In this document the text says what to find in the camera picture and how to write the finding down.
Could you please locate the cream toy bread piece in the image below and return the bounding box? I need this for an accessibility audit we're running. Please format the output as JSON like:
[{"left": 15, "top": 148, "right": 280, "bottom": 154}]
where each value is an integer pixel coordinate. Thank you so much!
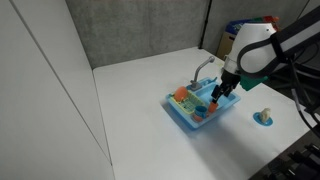
[{"left": 260, "top": 107, "right": 272, "bottom": 123}]

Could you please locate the cardboard box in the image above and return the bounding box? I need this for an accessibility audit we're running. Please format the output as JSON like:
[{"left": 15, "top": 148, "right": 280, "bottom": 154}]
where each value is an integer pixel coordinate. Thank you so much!
[{"left": 215, "top": 30, "right": 238, "bottom": 61}]

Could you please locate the black tripod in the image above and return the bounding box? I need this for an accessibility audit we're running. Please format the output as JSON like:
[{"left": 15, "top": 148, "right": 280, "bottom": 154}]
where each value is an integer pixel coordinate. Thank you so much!
[{"left": 259, "top": 131, "right": 320, "bottom": 180}]

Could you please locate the yellow toy dish rack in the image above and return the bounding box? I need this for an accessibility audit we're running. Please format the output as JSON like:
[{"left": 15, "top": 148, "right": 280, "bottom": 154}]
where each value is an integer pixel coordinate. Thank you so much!
[{"left": 168, "top": 89, "right": 205, "bottom": 116}]

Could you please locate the light blue toy sink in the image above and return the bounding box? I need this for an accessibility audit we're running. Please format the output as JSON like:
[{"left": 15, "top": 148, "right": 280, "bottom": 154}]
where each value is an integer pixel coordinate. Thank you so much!
[{"left": 165, "top": 77, "right": 242, "bottom": 130}]

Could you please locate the blue toy cup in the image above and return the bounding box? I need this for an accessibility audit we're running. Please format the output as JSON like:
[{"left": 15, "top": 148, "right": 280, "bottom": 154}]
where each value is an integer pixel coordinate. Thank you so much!
[{"left": 194, "top": 105, "right": 208, "bottom": 118}]

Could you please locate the red toy bin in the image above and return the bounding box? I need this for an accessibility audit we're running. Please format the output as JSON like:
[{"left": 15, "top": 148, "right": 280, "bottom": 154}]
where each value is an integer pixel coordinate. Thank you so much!
[{"left": 263, "top": 15, "right": 281, "bottom": 24}]

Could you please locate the orange toy cup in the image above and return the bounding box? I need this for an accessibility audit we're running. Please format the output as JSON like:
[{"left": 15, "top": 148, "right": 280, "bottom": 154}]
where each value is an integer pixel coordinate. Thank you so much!
[{"left": 207, "top": 101, "right": 220, "bottom": 113}]

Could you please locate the grey toy faucet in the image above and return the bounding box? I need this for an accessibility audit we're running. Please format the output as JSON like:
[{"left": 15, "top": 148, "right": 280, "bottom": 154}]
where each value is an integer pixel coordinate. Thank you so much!
[{"left": 189, "top": 55, "right": 216, "bottom": 92}]

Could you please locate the blue toy bin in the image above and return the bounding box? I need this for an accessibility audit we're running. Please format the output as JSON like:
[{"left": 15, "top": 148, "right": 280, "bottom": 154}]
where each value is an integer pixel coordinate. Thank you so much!
[{"left": 227, "top": 19, "right": 250, "bottom": 35}]

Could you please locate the round blue toy plate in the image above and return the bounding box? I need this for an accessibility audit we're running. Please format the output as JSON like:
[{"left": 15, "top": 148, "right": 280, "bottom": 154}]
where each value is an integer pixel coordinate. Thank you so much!
[{"left": 252, "top": 111, "right": 274, "bottom": 127}]

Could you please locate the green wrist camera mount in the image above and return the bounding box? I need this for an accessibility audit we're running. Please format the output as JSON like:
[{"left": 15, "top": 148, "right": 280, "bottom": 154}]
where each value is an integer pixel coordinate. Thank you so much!
[{"left": 239, "top": 74, "right": 269, "bottom": 93}]

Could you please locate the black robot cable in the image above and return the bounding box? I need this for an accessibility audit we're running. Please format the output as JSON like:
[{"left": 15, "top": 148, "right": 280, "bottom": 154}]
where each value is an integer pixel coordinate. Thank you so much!
[{"left": 288, "top": 54, "right": 320, "bottom": 132}]

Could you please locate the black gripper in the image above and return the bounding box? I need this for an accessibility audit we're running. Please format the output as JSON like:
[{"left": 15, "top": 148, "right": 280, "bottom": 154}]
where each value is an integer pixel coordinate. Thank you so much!
[{"left": 210, "top": 69, "right": 242, "bottom": 104}]

